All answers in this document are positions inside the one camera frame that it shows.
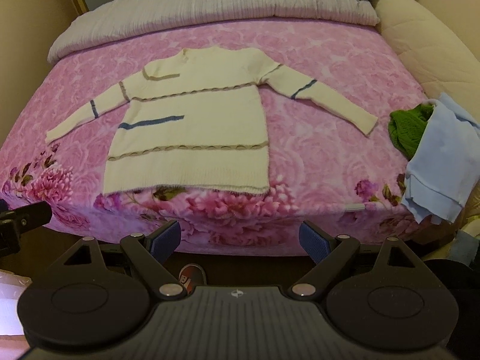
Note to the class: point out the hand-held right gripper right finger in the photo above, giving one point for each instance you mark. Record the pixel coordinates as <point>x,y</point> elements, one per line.
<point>315,242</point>

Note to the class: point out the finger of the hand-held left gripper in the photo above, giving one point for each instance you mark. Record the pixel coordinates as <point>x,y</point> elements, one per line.
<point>33,215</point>

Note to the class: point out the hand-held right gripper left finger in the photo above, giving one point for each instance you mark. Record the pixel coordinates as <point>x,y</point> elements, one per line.
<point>165,240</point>

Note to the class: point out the white striped knit sweater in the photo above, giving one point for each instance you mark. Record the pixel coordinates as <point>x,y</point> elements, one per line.
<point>195,127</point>

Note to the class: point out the red patterned slipper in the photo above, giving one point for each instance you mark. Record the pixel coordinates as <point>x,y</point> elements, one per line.
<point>191,275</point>

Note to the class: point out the translucent plastic bag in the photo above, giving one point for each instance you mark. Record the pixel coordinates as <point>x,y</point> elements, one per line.
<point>11,300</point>

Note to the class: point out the pink floral blanket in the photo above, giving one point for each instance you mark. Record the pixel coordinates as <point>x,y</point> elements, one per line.
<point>318,127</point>

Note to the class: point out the green knit garment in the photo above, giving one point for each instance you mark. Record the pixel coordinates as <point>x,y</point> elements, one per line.
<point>405,127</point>

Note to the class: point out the light blue garment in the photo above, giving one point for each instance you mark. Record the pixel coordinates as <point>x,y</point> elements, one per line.
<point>438,165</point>

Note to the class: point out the blue cloth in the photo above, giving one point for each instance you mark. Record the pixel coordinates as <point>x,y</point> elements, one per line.
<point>468,247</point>

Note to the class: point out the black garment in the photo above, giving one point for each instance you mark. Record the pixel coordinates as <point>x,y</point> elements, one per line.
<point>465,288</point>

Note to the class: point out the long white bolster cushion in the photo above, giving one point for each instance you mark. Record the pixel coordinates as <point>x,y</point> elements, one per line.
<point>431,52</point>

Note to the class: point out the grey ribbed quilt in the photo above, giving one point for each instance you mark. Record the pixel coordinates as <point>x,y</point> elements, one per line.
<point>187,7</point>

